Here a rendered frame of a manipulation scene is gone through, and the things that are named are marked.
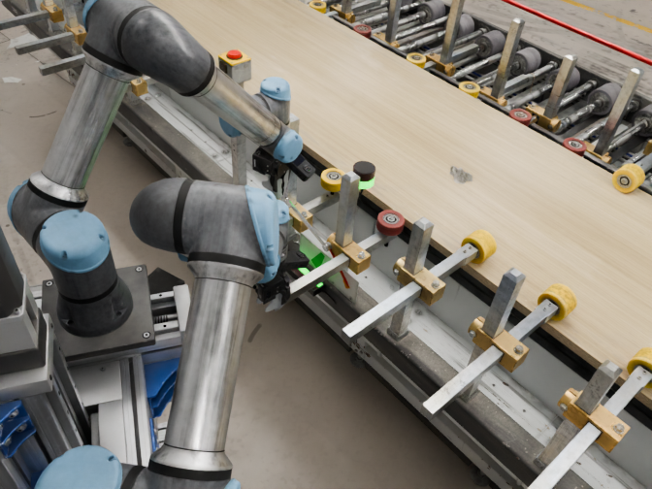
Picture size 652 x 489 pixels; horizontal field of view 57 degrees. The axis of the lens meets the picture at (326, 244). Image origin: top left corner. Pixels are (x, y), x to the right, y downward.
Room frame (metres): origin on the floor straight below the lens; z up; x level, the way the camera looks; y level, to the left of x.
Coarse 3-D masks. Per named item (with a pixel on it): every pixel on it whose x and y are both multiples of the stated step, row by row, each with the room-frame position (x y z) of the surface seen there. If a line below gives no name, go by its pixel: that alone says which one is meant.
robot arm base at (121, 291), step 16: (112, 288) 0.78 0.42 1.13; (128, 288) 0.84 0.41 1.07; (64, 304) 0.75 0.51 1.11; (80, 304) 0.74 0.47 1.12; (96, 304) 0.75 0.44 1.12; (112, 304) 0.77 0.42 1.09; (128, 304) 0.80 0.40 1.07; (64, 320) 0.74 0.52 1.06; (80, 320) 0.73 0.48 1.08; (96, 320) 0.73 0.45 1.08; (112, 320) 0.75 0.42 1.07; (80, 336) 0.72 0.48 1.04; (96, 336) 0.72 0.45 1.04
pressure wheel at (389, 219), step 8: (384, 216) 1.33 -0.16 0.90; (392, 216) 1.32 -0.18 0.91; (400, 216) 1.33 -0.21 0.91; (376, 224) 1.31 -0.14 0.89; (384, 224) 1.29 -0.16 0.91; (392, 224) 1.30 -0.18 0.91; (400, 224) 1.30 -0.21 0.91; (384, 232) 1.28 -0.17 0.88; (392, 232) 1.28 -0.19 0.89; (400, 232) 1.29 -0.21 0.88
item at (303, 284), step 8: (368, 240) 1.27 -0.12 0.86; (376, 240) 1.27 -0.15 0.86; (384, 240) 1.29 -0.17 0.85; (368, 248) 1.24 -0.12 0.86; (336, 256) 1.19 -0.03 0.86; (344, 256) 1.19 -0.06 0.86; (328, 264) 1.16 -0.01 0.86; (336, 264) 1.16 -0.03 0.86; (344, 264) 1.18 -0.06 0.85; (312, 272) 1.12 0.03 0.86; (320, 272) 1.13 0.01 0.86; (328, 272) 1.13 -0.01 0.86; (336, 272) 1.15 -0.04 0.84; (296, 280) 1.09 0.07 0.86; (304, 280) 1.09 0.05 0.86; (312, 280) 1.09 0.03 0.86; (320, 280) 1.11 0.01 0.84; (296, 288) 1.06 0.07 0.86; (304, 288) 1.07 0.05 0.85; (296, 296) 1.05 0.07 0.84
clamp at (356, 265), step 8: (328, 240) 1.26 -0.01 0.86; (336, 248) 1.23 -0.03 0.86; (344, 248) 1.22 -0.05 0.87; (352, 248) 1.22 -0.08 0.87; (360, 248) 1.22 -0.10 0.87; (352, 256) 1.19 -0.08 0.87; (368, 256) 1.19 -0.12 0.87; (352, 264) 1.18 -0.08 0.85; (360, 264) 1.17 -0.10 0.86; (368, 264) 1.19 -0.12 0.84; (360, 272) 1.17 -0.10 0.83
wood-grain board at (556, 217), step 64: (192, 0) 2.70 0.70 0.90; (256, 0) 2.76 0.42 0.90; (256, 64) 2.16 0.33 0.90; (320, 64) 2.21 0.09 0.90; (384, 64) 2.26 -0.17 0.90; (320, 128) 1.76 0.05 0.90; (384, 128) 1.80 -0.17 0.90; (448, 128) 1.83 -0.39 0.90; (512, 128) 1.87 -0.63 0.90; (384, 192) 1.45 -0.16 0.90; (448, 192) 1.47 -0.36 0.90; (512, 192) 1.50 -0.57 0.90; (576, 192) 1.53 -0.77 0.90; (640, 192) 1.56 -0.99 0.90; (448, 256) 1.21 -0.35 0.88; (512, 256) 1.21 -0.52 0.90; (576, 256) 1.24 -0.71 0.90; (640, 256) 1.26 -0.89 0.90; (576, 320) 1.00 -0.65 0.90; (640, 320) 1.02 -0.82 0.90
